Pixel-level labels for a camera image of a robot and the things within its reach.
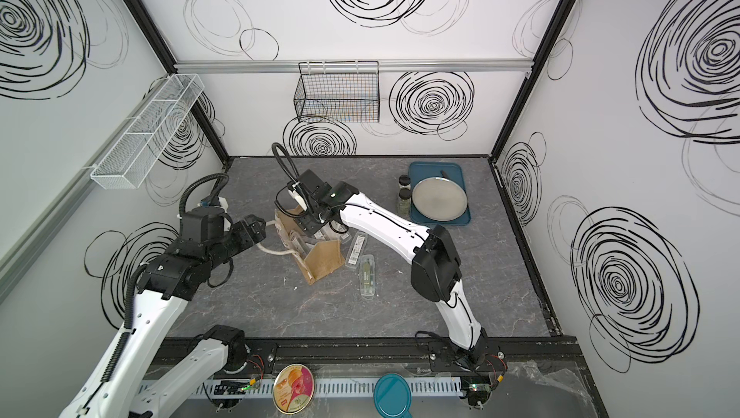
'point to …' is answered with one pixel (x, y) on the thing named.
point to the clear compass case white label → (356, 249)
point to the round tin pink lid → (293, 388)
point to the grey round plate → (439, 199)
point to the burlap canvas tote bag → (314, 258)
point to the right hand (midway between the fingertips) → (311, 217)
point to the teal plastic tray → (420, 171)
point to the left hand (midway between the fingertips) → (253, 227)
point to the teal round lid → (392, 396)
